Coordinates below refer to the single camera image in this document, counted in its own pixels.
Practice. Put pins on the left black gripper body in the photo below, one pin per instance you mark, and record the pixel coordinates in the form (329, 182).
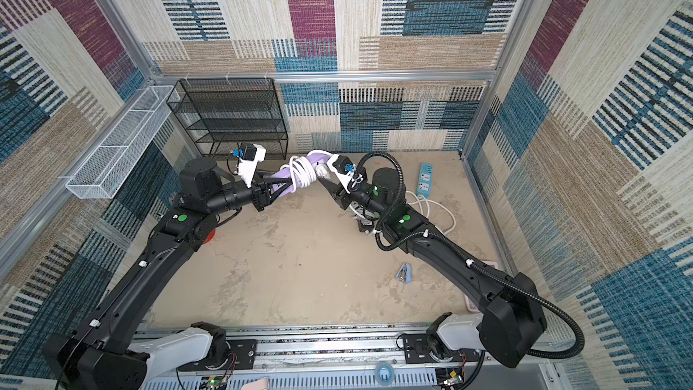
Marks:
(259, 197)

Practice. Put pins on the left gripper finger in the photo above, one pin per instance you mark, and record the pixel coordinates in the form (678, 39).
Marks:
(278, 189)
(267, 176)

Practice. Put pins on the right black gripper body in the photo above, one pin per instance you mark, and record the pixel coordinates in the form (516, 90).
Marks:
(336, 184)

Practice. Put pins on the purple power strip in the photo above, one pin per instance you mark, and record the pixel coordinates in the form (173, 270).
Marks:
(304, 170)

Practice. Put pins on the teal power strip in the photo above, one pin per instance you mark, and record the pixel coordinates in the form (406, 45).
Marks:
(425, 180)

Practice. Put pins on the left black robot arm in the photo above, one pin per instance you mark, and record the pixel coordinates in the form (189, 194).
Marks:
(99, 355)

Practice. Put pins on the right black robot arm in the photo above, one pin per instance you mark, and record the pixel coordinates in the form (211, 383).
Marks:
(512, 317)

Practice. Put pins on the black power strip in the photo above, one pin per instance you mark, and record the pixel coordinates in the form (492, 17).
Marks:
(366, 220)

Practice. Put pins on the red pen cup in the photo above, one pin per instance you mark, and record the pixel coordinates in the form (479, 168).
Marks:
(210, 236)

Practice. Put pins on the blue binder clip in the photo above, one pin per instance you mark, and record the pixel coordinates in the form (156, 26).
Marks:
(405, 274)

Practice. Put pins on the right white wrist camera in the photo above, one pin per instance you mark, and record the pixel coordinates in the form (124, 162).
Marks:
(345, 171)

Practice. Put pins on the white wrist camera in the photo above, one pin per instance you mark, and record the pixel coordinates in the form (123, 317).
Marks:
(345, 171)
(248, 157)

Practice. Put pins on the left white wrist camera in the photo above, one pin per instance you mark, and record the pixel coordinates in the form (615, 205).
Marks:
(248, 157)

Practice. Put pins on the black wire shelf rack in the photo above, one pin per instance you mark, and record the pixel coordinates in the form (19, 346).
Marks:
(219, 115)

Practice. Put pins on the white mesh wall basket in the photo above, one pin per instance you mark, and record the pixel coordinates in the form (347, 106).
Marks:
(107, 167)

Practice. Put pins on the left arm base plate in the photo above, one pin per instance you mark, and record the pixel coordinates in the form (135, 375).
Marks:
(240, 355)

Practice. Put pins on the aluminium front rail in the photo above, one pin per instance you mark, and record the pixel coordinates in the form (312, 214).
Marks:
(345, 357)

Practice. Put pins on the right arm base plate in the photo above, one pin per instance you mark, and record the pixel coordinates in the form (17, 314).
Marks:
(417, 351)

